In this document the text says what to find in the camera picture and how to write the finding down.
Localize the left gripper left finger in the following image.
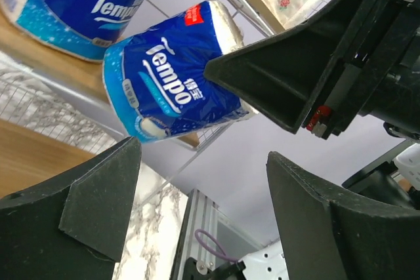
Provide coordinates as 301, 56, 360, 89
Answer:
1, 137, 142, 280

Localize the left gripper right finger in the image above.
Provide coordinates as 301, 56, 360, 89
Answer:
266, 151, 419, 279

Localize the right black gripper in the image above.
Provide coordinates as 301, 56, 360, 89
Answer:
204, 0, 419, 139

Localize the blue Tempo tissue roll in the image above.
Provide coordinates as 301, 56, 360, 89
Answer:
1, 0, 144, 63

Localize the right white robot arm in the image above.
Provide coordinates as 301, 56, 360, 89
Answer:
179, 0, 419, 279

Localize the bottom wooden shelf board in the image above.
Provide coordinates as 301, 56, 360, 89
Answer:
0, 120, 95, 197

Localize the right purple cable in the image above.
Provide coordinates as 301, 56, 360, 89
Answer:
194, 229, 240, 264

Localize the white wire shelf rack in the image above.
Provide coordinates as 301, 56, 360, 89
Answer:
0, 0, 339, 202

